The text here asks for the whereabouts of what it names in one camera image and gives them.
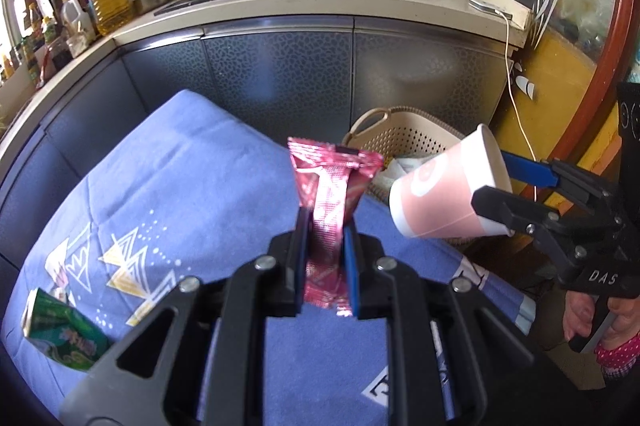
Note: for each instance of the flat phone on charge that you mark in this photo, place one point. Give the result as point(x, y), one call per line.
point(487, 6)

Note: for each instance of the pink foil wrapper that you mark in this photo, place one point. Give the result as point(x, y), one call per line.
point(327, 206)

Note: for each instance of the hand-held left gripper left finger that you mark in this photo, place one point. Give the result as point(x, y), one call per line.
point(302, 256)

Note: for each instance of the group of condiment bottles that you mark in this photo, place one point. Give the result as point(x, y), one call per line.
point(35, 31)

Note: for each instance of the person's right hand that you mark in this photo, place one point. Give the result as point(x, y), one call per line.
point(580, 316)

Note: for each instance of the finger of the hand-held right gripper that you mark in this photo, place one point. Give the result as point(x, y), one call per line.
point(530, 169)
point(500, 211)

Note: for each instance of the white plastic jug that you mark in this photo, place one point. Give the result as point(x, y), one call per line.
point(76, 19)

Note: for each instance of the pink paper cup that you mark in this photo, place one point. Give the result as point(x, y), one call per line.
point(440, 193)

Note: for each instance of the grey kitchen cabinet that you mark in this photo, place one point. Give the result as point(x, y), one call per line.
point(300, 66)

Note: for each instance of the green snack packet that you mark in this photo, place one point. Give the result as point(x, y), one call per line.
point(62, 333)

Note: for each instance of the beige plastic basket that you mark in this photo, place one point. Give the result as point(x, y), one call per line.
point(400, 134)

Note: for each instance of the blue printed blanket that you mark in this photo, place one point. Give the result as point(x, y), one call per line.
point(190, 176)

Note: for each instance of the person's right forearm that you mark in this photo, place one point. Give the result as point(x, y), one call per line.
point(622, 361)

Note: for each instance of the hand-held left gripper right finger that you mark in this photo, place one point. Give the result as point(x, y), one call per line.
point(350, 271)

